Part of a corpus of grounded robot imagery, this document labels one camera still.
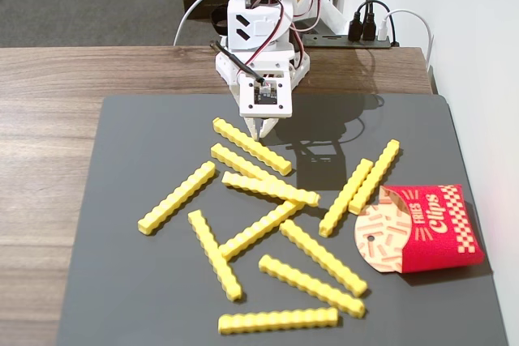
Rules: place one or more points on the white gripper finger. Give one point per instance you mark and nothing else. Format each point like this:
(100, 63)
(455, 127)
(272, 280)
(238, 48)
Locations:
(253, 127)
(268, 126)

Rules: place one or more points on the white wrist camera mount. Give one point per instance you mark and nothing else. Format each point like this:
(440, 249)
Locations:
(265, 95)

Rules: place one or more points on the black power strip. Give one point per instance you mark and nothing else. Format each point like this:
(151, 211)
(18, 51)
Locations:
(328, 41)

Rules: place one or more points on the dark grey mat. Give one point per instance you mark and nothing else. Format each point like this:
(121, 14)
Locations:
(134, 281)

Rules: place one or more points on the red fries clips carton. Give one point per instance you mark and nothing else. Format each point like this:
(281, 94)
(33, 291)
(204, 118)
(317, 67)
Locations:
(438, 228)

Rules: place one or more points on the yellow crinkle toy fry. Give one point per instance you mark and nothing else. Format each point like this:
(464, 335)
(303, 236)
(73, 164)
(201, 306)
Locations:
(346, 198)
(280, 319)
(324, 259)
(251, 145)
(312, 285)
(375, 176)
(213, 255)
(235, 158)
(178, 198)
(259, 228)
(267, 188)

